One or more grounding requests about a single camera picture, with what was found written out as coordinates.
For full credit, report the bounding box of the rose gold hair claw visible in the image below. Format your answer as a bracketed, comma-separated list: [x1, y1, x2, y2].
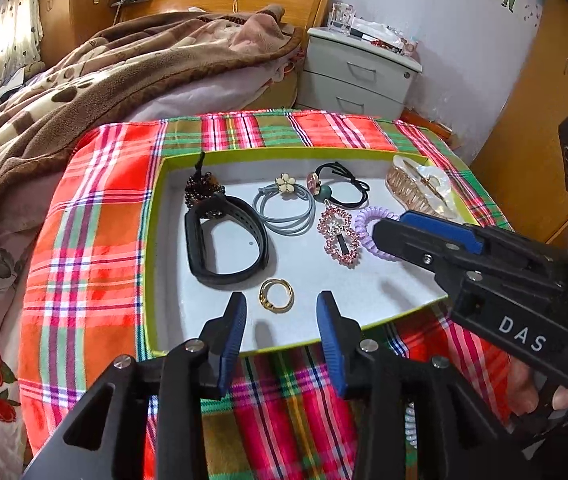
[386, 155, 464, 223]

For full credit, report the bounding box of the purple spiral hair tie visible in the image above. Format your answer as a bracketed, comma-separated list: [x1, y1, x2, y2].
[354, 205, 403, 264]

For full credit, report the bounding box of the pink rhinestone hair clip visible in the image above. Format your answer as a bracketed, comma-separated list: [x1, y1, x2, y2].
[317, 203, 361, 269]

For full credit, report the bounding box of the black hair tie with charm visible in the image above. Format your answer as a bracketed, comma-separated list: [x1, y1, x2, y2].
[305, 160, 371, 209]

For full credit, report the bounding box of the gold ring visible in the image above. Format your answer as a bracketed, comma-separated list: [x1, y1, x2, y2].
[257, 277, 296, 316]

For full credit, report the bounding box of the grey flower hair tie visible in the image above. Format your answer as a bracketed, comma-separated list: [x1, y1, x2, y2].
[251, 171, 318, 238]

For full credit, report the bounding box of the black wristband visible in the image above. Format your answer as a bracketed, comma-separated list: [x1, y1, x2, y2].
[184, 193, 270, 286]

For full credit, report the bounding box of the dark beaded bracelet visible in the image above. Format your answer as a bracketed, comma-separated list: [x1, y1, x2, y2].
[183, 150, 227, 220]

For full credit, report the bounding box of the person's right hand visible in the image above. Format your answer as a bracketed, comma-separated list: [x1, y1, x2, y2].
[507, 358, 568, 416]

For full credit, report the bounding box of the wooden wardrobe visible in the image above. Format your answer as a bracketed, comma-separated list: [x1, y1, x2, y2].
[471, 0, 568, 249]

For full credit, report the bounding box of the red plaid cloth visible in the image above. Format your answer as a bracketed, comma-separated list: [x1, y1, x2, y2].
[17, 110, 507, 479]

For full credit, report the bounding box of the green-edged white tray box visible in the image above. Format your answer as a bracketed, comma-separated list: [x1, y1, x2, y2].
[143, 145, 482, 359]

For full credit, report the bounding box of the white nightstand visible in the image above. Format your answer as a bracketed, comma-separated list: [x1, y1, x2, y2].
[296, 27, 423, 120]

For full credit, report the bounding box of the clear acrylic holder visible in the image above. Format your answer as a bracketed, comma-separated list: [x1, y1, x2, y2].
[327, 1, 355, 36]

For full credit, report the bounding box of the brown paw-print blanket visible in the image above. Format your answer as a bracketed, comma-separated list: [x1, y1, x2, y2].
[0, 4, 303, 199]

